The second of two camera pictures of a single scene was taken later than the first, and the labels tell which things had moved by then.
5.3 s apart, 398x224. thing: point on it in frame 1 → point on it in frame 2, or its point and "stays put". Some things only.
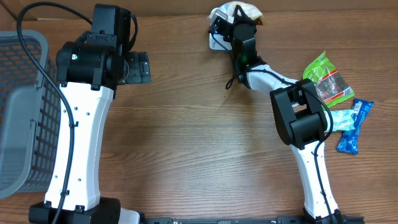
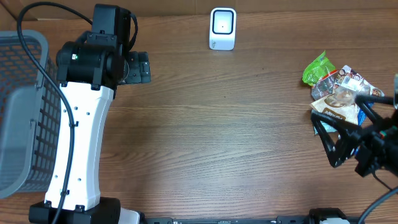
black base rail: x=281 y=219 stays put
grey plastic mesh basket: x=30 y=124 stays put
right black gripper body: x=237 y=15 → x=382 y=139
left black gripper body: x=139 y=71 stays put
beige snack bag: x=248 y=9 → x=337 y=94
